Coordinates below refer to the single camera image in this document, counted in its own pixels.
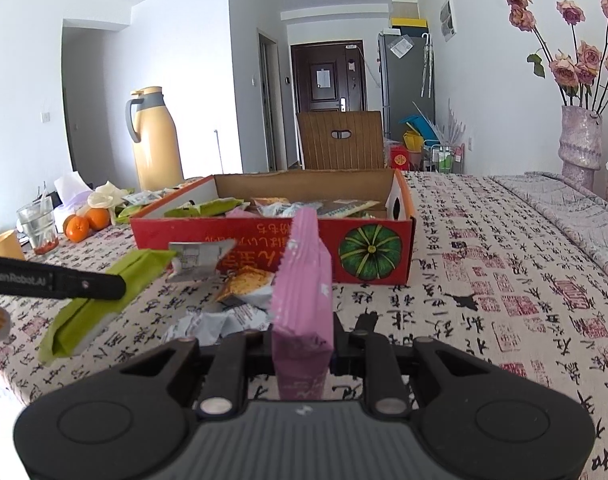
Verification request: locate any wide green snack packet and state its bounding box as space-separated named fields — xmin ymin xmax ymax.
xmin=163 ymin=198 xmax=253 ymax=219

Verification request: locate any pink textured vase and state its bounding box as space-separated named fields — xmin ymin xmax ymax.
xmin=558 ymin=104 xmax=604 ymax=192

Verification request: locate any white folded umbrella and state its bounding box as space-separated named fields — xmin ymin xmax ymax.
xmin=419 ymin=32 xmax=435 ymax=99

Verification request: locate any yellow box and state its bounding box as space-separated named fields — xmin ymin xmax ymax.
xmin=390 ymin=17 xmax=429 ymax=34

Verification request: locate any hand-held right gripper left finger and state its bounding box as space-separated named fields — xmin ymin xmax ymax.
xmin=58 ymin=331 xmax=275 ymax=418

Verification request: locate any blue bag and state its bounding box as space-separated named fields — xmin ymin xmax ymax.
xmin=397 ymin=114 xmax=430 ymax=136

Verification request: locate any orange snack packet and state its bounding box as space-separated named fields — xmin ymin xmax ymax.
xmin=216 ymin=265 xmax=277 ymax=309

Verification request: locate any pale pink pampas grass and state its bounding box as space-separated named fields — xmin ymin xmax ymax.
xmin=433 ymin=99 xmax=468 ymax=147

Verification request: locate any yellow mug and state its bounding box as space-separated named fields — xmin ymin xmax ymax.
xmin=0 ymin=229 xmax=27 ymax=261

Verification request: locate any small white dark packet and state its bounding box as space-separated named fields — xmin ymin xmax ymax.
xmin=121 ymin=189 xmax=160 ymax=207

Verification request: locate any grey patterned blanket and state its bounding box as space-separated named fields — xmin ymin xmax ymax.
xmin=486 ymin=170 xmax=608 ymax=287

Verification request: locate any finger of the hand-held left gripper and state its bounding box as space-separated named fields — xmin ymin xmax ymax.
xmin=54 ymin=266 xmax=128 ymax=302

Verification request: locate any red cardboard box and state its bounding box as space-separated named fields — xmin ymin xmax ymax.
xmin=130 ymin=168 xmax=416 ymax=286

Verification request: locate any wooden chair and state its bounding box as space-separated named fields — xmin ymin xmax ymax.
xmin=296 ymin=110 xmax=387 ymax=171

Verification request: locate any heap of assorted snack packets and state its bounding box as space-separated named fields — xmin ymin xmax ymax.
xmin=251 ymin=197 xmax=391 ymax=221

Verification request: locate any metal storage trolley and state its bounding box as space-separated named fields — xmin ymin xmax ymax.
xmin=423 ymin=143 xmax=465 ymax=175

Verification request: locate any dark brown door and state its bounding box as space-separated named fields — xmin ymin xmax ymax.
xmin=290 ymin=41 xmax=367 ymax=114

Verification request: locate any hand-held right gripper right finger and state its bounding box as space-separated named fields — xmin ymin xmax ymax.
xmin=330 ymin=312 xmax=550 ymax=418

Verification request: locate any cream rubber glove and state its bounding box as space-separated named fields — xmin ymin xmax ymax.
xmin=88 ymin=181 xmax=130 ymax=211

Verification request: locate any silver snack packet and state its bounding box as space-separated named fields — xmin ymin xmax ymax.
xmin=168 ymin=239 xmax=237 ymax=281

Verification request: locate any orange fruit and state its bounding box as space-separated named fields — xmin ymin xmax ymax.
xmin=86 ymin=207 xmax=111 ymax=231
xmin=63 ymin=214 xmax=92 ymax=244

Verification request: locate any grey refrigerator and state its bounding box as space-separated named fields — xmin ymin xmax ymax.
xmin=378 ymin=30 xmax=435 ymax=139

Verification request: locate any white purple tissue pack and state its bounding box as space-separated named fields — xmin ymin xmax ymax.
xmin=53 ymin=170 xmax=93 ymax=234

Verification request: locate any dried pink rose bouquet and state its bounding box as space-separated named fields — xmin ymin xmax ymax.
xmin=502 ymin=0 xmax=608 ymax=116

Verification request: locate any crumpled white snack packet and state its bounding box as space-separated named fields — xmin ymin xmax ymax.
xmin=163 ymin=304 xmax=275 ymax=347

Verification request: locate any yellow thermos jug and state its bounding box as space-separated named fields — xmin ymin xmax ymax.
xmin=124 ymin=86 xmax=186 ymax=192

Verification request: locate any long green snack packet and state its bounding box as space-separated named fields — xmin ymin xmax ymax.
xmin=38 ymin=248 xmax=177 ymax=366

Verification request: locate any clear drinking glass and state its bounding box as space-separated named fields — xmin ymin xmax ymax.
xmin=16 ymin=195 xmax=61 ymax=256

